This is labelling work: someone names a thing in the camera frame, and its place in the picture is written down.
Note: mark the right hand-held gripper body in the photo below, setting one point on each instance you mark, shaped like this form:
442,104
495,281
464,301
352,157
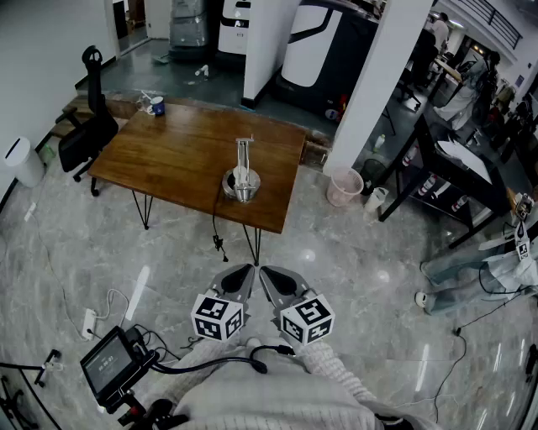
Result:
309,319

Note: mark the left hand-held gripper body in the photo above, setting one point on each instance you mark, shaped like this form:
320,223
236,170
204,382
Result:
218,315

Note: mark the person's right forearm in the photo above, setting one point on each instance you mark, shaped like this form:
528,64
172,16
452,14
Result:
332,369

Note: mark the person's left forearm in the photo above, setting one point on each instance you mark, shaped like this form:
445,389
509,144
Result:
210,355

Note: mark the black metal desk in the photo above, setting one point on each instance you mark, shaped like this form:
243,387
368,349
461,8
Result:
466,180

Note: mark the person's white knit sweater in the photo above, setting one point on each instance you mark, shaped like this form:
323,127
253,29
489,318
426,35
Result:
269,403

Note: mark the black monitor screen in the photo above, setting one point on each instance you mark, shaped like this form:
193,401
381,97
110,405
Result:
107,367

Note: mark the white power strip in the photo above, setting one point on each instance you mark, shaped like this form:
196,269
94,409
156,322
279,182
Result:
88,324

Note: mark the pink waste basket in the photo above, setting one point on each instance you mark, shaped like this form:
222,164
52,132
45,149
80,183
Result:
344,189

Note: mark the white plastic jug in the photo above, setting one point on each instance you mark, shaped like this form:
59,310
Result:
375,200

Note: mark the black mesh waste basket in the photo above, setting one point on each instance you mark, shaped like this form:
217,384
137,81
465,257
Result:
373,172

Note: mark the wooden table with black legs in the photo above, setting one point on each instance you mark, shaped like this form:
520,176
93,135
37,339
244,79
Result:
185,151

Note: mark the green bottle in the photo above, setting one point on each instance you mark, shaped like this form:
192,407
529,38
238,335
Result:
379,143

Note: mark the black clamp stand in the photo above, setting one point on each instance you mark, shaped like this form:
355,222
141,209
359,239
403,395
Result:
25,378

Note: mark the blue mug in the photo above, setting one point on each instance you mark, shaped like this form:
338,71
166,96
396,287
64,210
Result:
158,107

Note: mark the black office chair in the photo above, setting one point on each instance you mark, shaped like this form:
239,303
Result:
90,134

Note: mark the white paper sheet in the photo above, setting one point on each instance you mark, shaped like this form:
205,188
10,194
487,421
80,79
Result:
466,161

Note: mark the white trash bin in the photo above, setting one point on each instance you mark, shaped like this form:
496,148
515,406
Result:
23,161

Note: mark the white and black machine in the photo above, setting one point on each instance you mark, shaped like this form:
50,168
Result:
319,46

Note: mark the white cabinet machine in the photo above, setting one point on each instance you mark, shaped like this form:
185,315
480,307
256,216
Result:
235,29

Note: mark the grey wrapped machine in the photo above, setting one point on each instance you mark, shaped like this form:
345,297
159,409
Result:
189,29

